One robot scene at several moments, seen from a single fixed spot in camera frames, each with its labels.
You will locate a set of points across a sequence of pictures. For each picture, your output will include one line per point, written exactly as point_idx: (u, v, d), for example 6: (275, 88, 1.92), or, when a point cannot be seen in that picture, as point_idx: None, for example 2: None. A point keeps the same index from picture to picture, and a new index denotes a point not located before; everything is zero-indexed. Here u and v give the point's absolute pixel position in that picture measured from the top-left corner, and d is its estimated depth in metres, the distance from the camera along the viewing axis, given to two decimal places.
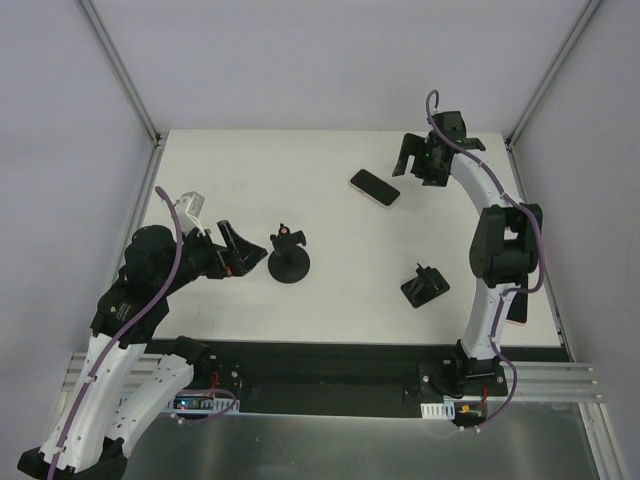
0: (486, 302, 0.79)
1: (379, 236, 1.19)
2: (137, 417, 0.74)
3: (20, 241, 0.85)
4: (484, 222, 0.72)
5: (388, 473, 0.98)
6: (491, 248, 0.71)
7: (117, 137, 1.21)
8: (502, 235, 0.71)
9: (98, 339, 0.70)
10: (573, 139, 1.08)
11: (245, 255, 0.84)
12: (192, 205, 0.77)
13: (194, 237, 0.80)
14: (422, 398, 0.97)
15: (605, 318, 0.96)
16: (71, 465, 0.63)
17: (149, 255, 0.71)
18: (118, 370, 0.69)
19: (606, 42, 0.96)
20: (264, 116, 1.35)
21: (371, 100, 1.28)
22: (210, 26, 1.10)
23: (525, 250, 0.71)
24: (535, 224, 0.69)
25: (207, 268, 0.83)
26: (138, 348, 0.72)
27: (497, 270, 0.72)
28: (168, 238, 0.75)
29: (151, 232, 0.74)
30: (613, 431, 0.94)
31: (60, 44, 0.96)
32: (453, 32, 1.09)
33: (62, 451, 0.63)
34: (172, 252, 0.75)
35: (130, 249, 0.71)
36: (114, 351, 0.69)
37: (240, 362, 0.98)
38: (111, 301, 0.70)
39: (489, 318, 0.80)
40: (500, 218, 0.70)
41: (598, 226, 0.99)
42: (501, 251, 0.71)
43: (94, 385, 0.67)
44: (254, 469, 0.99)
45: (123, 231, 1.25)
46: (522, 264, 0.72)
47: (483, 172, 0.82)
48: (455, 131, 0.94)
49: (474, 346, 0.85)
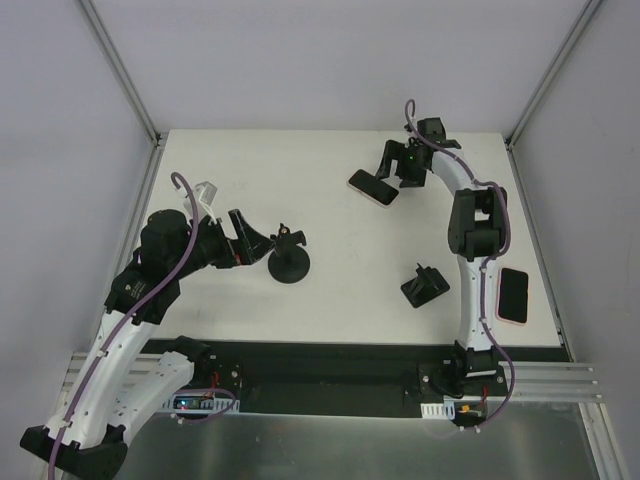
0: (470, 279, 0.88)
1: (378, 236, 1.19)
2: (139, 406, 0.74)
3: (20, 240, 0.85)
4: (457, 204, 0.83)
5: (388, 473, 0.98)
6: (465, 225, 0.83)
7: (117, 137, 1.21)
8: (473, 214, 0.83)
9: (111, 315, 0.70)
10: (573, 137, 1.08)
11: (254, 245, 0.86)
12: (204, 194, 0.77)
13: (206, 225, 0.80)
14: (421, 398, 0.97)
15: (604, 318, 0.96)
16: (76, 440, 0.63)
17: (164, 235, 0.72)
18: (129, 349, 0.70)
19: (606, 43, 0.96)
20: (264, 117, 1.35)
21: (371, 100, 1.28)
22: (210, 26, 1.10)
23: (494, 227, 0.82)
24: (501, 202, 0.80)
25: (217, 257, 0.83)
26: (148, 329, 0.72)
27: (472, 245, 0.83)
28: (183, 222, 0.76)
29: (166, 216, 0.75)
30: (614, 430, 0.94)
31: (60, 41, 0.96)
32: (453, 33, 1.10)
33: (68, 426, 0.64)
34: (185, 236, 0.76)
35: (146, 230, 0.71)
36: (127, 328, 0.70)
37: (240, 362, 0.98)
38: (126, 280, 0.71)
39: (475, 297, 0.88)
40: (470, 199, 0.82)
41: (597, 225, 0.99)
42: (473, 228, 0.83)
43: (104, 361, 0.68)
44: (254, 469, 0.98)
45: (123, 231, 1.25)
46: (492, 239, 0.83)
47: (457, 164, 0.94)
48: (436, 134, 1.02)
49: (468, 334, 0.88)
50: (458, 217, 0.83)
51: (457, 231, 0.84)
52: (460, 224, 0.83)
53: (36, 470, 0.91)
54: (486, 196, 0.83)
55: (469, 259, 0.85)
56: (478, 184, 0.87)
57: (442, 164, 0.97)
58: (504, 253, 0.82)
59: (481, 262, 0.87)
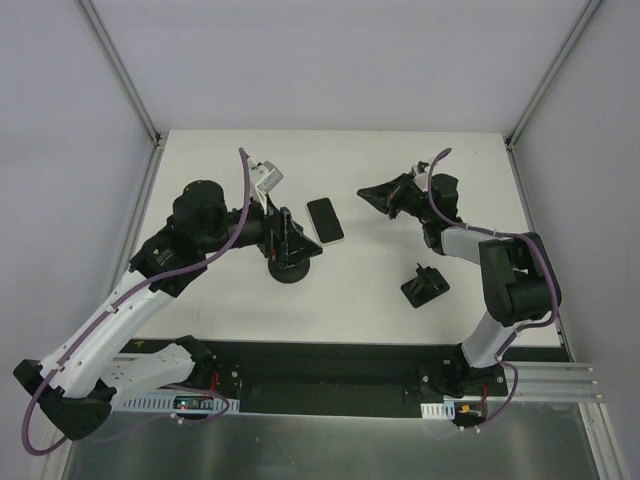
0: (498, 332, 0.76)
1: (377, 236, 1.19)
2: (134, 378, 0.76)
3: (19, 241, 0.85)
4: (485, 257, 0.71)
5: (388, 473, 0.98)
6: (503, 281, 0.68)
7: (116, 138, 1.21)
8: (509, 266, 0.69)
9: (133, 275, 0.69)
10: (573, 137, 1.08)
11: (290, 250, 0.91)
12: (266, 178, 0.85)
13: (256, 210, 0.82)
14: (421, 398, 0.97)
15: (605, 320, 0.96)
16: (62, 387, 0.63)
17: (195, 211, 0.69)
18: (139, 311, 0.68)
19: (606, 43, 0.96)
20: (263, 116, 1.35)
21: (370, 101, 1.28)
22: (209, 25, 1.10)
23: (538, 279, 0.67)
24: (535, 248, 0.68)
25: (258, 241, 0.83)
26: (164, 298, 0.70)
27: (517, 303, 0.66)
28: (220, 198, 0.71)
29: (204, 188, 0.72)
30: (613, 430, 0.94)
31: (58, 40, 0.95)
32: (453, 33, 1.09)
33: (59, 370, 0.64)
34: (219, 213, 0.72)
35: (181, 201, 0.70)
36: (143, 291, 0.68)
37: (240, 362, 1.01)
38: (157, 244, 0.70)
39: (498, 343, 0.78)
40: (499, 249, 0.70)
41: (598, 226, 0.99)
42: (512, 282, 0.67)
43: (112, 317, 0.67)
44: (254, 469, 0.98)
45: (124, 231, 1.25)
46: (540, 294, 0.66)
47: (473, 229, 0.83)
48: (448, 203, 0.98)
49: (476, 357, 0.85)
50: (491, 272, 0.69)
51: (494, 288, 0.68)
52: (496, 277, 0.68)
53: (36, 471, 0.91)
54: (516, 246, 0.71)
55: (507, 322, 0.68)
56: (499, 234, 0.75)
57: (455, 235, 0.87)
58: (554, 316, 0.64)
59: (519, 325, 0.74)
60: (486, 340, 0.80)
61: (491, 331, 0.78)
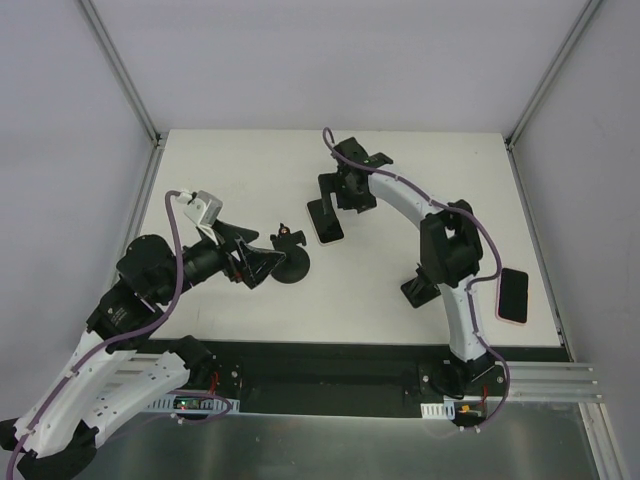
0: (457, 302, 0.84)
1: (377, 236, 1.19)
2: (118, 410, 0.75)
3: (19, 241, 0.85)
4: (427, 234, 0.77)
5: (388, 473, 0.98)
6: (441, 254, 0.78)
7: (116, 138, 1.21)
8: (445, 238, 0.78)
9: (90, 336, 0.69)
10: (573, 137, 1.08)
11: (258, 268, 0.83)
12: (206, 214, 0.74)
13: (205, 238, 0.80)
14: (421, 398, 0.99)
15: (603, 320, 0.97)
16: (34, 449, 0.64)
17: (141, 274, 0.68)
18: (100, 372, 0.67)
19: (607, 42, 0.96)
20: (263, 117, 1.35)
21: (370, 101, 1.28)
22: (209, 25, 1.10)
23: (467, 242, 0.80)
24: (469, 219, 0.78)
25: (218, 268, 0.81)
26: (125, 355, 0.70)
27: (455, 269, 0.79)
28: (163, 257, 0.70)
29: (149, 245, 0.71)
30: (613, 431, 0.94)
31: (57, 39, 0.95)
32: (453, 33, 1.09)
33: (30, 434, 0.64)
34: (167, 270, 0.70)
35: (125, 263, 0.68)
36: (101, 353, 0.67)
37: (241, 362, 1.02)
38: (111, 302, 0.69)
39: (467, 317, 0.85)
40: (439, 224, 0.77)
41: (598, 227, 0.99)
42: (449, 253, 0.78)
43: (73, 380, 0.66)
44: (254, 469, 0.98)
45: (124, 231, 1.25)
46: (470, 255, 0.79)
47: (402, 184, 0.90)
48: (356, 153, 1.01)
49: (465, 348, 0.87)
50: (434, 248, 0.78)
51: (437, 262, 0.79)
52: (437, 253, 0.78)
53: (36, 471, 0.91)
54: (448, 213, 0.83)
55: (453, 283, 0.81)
56: (436, 204, 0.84)
57: (384, 187, 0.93)
58: (498, 276, 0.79)
59: (466, 284, 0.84)
60: (455, 321, 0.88)
61: (452, 306, 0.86)
